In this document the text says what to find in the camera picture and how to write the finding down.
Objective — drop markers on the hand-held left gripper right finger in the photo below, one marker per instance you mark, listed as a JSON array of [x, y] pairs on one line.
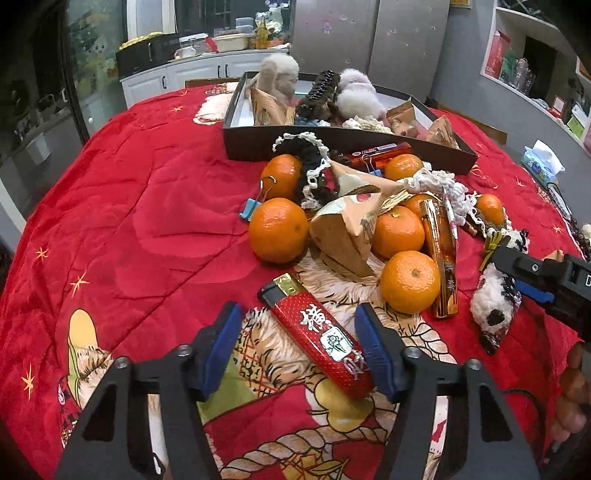
[[374, 346]]

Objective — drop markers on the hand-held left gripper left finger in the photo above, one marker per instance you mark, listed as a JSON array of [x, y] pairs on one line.
[[221, 350]]

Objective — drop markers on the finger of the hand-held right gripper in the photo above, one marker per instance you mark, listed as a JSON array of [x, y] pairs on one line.
[[535, 290], [521, 264]]

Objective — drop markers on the white fuzzy hair claw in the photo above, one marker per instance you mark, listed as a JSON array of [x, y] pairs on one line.
[[494, 300]]

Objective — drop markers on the red patterned lighter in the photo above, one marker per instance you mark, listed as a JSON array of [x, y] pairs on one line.
[[318, 337]]

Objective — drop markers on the brown triangular snack packet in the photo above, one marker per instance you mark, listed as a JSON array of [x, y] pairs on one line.
[[270, 110], [554, 256], [401, 115], [351, 171], [341, 235], [442, 133]]

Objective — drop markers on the black shallow box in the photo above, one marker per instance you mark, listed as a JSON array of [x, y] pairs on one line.
[[323, 143]]

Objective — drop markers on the black hair claw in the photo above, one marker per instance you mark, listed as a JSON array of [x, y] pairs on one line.
[[318, 92]]

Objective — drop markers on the grey fluffy hair claw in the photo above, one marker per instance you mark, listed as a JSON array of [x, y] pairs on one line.
[[277, 76]]

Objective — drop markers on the person's right hand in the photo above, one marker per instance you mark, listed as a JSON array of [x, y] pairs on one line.
[[570, 406]]

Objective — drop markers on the dark brown scrunchie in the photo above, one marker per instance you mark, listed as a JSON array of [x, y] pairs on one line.
[[482, 221]]

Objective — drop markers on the dark patterned packet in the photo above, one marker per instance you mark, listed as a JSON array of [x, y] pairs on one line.
[[493, 339]]

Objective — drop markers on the small white plush toy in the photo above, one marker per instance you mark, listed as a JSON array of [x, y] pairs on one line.
[[586, 231]]

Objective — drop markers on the gold foil stick packet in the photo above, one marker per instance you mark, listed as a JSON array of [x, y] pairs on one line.
[[441, 258]]

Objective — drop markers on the blue tissue pack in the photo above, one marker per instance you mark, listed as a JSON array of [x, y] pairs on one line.
[[540, 166]]

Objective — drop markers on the white knit scrunchie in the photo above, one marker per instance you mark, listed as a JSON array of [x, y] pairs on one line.
[[438, 182]]

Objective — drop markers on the group of mandarin oranges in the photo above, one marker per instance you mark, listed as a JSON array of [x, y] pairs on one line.
[[278, 230]]

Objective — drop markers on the blue binder clip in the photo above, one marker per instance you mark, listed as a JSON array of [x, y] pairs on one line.
[[371, 167], [251, 207]]

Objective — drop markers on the red printed blanket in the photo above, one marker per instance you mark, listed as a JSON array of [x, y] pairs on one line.
[[138, 207]]

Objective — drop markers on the red foil stick packet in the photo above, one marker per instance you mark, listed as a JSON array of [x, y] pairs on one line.
[[378, 153]]

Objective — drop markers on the black and white scrunchie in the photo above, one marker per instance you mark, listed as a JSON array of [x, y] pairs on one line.
[[307, 175]]

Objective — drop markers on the clear glassware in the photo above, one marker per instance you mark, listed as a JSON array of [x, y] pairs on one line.
[[524, 76]]

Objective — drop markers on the cream scrunchie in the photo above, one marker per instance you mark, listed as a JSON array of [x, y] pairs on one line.
[[367, 124]]

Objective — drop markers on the red gift bag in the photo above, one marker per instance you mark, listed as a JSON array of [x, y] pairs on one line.
[[497, 55]]

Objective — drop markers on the blue scrunchie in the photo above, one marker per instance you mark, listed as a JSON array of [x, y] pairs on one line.
[[310, 122]]

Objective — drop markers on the wooden chair back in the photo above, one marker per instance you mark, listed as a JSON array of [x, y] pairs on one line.
[[207, 83]]

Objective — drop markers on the silver refrigerator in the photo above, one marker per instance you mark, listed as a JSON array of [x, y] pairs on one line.
[[369, 41]]

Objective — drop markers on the white bin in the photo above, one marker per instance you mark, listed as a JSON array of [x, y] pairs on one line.
[[38, 147]]

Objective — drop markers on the white kitchen cabinet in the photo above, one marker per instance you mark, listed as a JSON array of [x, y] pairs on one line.
[[184, 76]]

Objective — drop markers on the white cup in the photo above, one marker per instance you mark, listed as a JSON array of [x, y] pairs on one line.
[[184, 52]]

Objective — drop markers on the black microwave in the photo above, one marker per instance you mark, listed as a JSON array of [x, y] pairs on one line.
[[157, 53]]

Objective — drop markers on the cream plastic basin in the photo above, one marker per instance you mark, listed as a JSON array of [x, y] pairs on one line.
[[233, 42]]

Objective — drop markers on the yellow bottle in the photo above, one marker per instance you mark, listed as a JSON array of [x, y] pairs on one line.
[[262, 34]]

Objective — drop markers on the clear plastic container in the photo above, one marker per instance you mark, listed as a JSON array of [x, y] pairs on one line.
[[244, 25]]

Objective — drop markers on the white wall shelf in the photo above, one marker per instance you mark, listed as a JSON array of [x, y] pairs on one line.
[[545, 27]]

